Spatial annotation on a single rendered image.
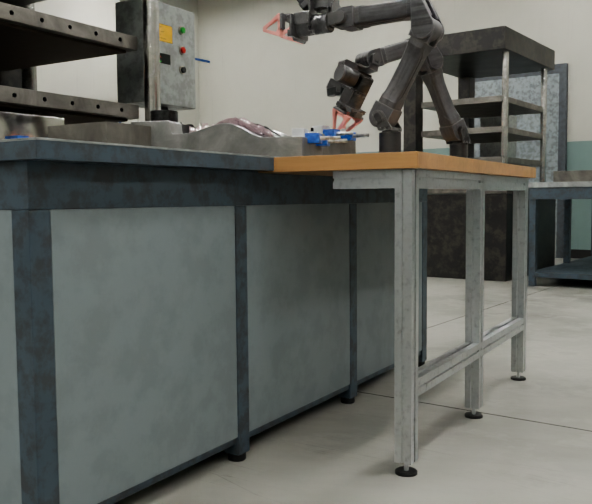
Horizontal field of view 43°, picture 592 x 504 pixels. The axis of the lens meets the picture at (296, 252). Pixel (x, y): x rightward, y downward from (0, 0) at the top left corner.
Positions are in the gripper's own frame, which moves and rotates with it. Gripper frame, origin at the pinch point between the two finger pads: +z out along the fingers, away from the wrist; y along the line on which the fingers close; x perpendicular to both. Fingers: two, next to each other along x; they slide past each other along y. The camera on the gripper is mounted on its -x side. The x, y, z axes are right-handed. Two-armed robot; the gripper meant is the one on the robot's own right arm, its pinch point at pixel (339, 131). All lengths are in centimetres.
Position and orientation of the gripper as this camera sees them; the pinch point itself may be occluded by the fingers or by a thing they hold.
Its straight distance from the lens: 247.2
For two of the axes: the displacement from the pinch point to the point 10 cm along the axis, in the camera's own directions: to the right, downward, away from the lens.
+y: -5.2, 0.7, -8.5
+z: -4.1, 8.5, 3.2
